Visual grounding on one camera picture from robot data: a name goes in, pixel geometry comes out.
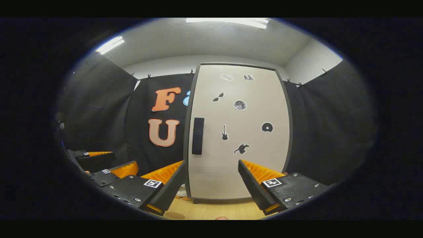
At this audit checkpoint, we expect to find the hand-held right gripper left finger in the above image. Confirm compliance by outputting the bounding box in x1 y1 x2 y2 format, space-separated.
99 160 187 217

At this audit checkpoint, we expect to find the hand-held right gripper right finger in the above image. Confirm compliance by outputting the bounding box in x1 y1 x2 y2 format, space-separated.
238 160 329 216

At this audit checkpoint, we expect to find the black door handle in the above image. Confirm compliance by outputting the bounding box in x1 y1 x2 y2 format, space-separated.
192 117 205 155

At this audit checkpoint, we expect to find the blue penguin plush toy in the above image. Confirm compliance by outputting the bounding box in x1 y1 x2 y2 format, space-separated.
175 186 192 201

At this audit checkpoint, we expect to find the black backdrop cloth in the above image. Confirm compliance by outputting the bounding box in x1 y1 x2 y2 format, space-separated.
61 55 375 186

